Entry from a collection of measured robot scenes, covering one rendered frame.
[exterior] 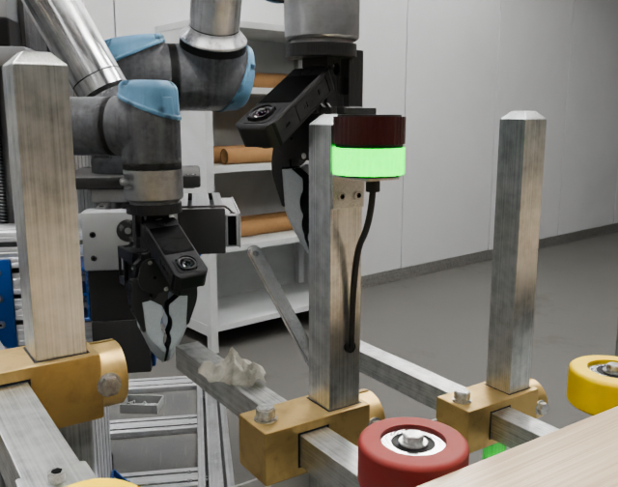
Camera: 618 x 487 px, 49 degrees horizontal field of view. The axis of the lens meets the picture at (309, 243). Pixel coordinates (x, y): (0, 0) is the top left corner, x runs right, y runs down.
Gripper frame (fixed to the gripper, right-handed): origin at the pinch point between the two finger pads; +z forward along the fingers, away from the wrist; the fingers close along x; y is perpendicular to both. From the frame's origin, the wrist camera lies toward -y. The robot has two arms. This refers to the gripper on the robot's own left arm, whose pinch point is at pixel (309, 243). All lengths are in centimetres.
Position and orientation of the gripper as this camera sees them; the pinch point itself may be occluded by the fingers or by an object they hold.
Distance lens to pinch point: 70.4
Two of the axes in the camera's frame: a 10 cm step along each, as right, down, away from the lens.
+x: -8.0, -1.1, 5.8
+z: 0.0, 9.8, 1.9
